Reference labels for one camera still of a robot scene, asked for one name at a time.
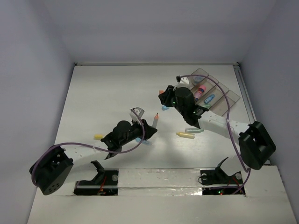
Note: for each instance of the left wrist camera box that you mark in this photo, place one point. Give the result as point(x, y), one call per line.
point(136, 114)

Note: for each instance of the yellow highlighter cap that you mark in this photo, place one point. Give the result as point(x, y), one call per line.
point(98, 136)

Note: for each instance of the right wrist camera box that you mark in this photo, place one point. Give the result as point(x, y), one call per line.
point(182, 82)

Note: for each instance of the green uncapped highlighter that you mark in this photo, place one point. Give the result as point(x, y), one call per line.
point(194, 130)

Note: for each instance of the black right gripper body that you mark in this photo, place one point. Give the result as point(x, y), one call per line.
point(174, 101)

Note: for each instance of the green capped highlighter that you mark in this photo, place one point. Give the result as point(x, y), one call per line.
point(207, 106)

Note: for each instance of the blue highlighter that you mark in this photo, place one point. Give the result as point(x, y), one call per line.
point(146, 142)

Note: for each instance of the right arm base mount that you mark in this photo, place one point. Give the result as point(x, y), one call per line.
point(217, 182)

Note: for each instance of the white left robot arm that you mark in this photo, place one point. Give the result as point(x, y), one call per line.
point(80, 163)

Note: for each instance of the blue correction tape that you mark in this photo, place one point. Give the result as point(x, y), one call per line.
point(209, 99)

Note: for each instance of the blue highlighter cap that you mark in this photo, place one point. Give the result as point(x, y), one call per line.
point(164, 108)

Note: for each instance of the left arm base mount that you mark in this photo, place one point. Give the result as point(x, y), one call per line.
point(105, 183)

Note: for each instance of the paper clip jar far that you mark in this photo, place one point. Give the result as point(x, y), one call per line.
point(196, 80)

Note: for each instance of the yellow highlighter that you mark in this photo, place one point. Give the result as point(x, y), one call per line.
point(186, 135)

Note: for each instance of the clear four-compartment organizer tray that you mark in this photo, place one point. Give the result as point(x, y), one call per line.
point(224, 97)

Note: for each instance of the orange tip grey highlighter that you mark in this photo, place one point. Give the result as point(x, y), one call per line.
point(155, 121)

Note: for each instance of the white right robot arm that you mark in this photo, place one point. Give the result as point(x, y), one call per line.
point(253, 144)

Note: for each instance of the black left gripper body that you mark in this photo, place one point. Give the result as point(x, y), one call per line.
point(145, 129)

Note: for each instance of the pink cap glue bottle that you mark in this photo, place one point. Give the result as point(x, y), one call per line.
point(200, 92)

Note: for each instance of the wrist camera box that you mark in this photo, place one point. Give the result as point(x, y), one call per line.
point(182, 82)
point(136, 114)

